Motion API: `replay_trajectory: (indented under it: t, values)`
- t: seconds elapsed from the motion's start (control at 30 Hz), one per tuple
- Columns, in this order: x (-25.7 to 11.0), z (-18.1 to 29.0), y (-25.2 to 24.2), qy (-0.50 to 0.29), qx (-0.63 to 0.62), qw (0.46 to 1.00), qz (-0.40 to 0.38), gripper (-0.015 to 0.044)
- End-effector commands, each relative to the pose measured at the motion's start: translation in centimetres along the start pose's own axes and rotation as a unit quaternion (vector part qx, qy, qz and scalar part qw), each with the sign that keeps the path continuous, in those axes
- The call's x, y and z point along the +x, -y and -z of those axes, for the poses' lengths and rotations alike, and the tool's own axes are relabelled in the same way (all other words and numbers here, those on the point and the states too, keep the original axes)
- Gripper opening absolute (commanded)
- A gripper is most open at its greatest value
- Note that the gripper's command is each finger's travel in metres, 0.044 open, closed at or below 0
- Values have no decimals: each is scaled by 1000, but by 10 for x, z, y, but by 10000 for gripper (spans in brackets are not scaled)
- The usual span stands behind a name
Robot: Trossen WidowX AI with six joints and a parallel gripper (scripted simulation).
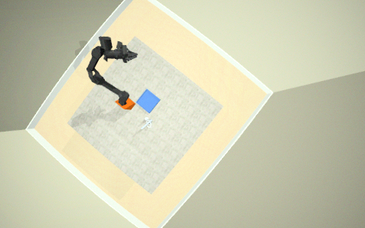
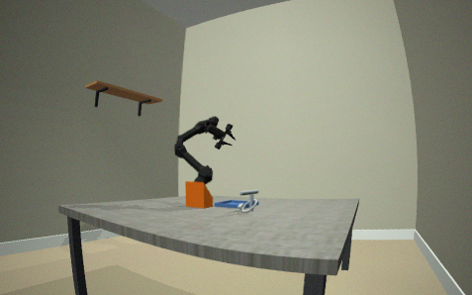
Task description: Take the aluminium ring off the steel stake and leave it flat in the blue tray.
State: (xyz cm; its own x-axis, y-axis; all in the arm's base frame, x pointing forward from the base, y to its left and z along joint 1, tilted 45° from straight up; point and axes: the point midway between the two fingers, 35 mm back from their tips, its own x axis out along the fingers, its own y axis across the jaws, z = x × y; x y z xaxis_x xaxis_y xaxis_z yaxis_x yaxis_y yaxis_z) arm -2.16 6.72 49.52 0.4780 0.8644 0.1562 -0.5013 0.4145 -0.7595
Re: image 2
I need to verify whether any grey t-shaped metal stake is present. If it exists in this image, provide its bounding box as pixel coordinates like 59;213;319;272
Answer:
239;189;259;212

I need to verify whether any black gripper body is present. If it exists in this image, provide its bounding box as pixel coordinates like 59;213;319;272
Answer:
213;124;233;149

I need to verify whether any blue tray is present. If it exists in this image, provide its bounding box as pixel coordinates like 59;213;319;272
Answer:
215;200;249;208

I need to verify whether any light grey metal ring with square tab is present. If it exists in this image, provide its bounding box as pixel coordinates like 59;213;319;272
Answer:
237;199;257;213

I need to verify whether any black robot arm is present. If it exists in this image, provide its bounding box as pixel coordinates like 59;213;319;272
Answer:
175;116;219;184

